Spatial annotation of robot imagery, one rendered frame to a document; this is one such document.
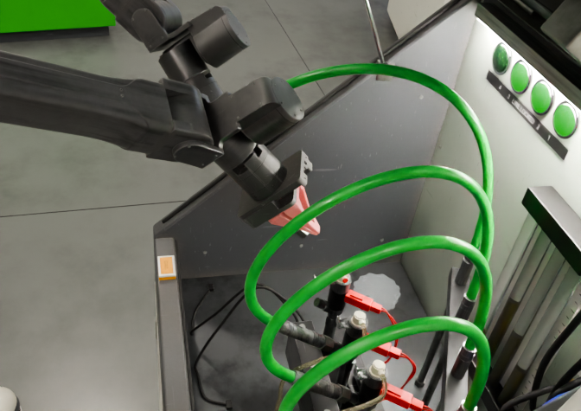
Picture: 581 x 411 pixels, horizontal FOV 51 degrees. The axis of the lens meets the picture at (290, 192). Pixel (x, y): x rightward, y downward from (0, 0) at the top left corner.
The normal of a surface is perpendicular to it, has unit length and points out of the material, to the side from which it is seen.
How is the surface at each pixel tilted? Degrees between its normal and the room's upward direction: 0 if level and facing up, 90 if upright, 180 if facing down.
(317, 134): 90
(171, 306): 0
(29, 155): 0
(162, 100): 37
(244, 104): 52
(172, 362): 0
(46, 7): 90
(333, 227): 90
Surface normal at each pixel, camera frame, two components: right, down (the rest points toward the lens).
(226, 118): -0.58, -0.18
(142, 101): 0.66, -0.47
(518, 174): -0.97, 0.05
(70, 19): 0.40, 0.60
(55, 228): 0.11, -0.78
